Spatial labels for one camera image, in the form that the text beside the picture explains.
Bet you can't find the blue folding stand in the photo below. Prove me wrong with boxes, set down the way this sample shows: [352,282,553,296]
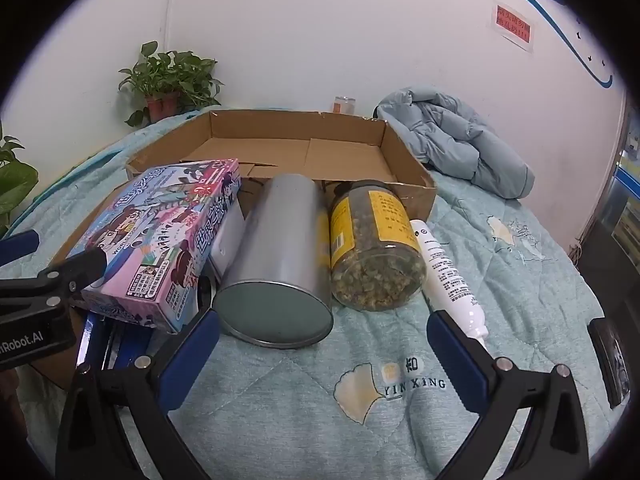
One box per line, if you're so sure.
[75,307,156,376]

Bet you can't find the cardboard box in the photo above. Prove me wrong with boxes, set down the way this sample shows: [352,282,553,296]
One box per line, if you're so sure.
[47,109,438,271]

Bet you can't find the red wall sign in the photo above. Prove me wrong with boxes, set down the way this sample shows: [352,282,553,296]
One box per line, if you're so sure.
[489,0,535,52]

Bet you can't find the pink printed cartoon box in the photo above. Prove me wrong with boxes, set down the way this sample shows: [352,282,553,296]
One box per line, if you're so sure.
[80,158,246,333]

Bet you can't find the yellow label dried flower jar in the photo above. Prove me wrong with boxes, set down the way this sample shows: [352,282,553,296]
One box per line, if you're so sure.
[327,180,428,311]

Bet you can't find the black chair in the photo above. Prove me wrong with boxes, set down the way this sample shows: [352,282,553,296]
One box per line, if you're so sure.
[575,220,640,331]

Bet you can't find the blue framed glass cabinet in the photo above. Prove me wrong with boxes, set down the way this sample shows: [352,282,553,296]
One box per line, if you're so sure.
[600,105,640,261]

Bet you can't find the white squeeze tube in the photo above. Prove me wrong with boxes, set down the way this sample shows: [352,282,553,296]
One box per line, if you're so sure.
[409,219,491,346]

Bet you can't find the teal quilted blanket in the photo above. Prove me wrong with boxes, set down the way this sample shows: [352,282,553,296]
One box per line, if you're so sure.
[0,105,621,480]

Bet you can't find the black remote control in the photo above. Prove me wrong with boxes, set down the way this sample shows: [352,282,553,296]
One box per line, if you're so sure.
[587,317,631,408]

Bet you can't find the light blue puffer jacket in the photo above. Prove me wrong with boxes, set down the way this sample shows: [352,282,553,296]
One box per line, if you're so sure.
[372,87,536,200]

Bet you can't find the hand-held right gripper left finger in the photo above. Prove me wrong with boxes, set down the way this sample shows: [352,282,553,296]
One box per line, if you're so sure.
[56,307,222,480]

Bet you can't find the large leaf green plant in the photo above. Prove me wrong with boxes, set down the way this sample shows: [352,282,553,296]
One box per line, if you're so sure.
[0,120,40,238]

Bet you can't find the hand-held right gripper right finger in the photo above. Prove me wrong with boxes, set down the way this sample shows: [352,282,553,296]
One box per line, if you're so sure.
[426,309,591,480]

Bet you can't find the potted green plant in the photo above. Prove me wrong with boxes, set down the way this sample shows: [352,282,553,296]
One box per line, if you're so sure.
[118,41,224,128]

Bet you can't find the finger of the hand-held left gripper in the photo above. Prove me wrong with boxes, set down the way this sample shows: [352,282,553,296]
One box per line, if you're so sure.
[0,230,41,267]
[0,249,109,311]

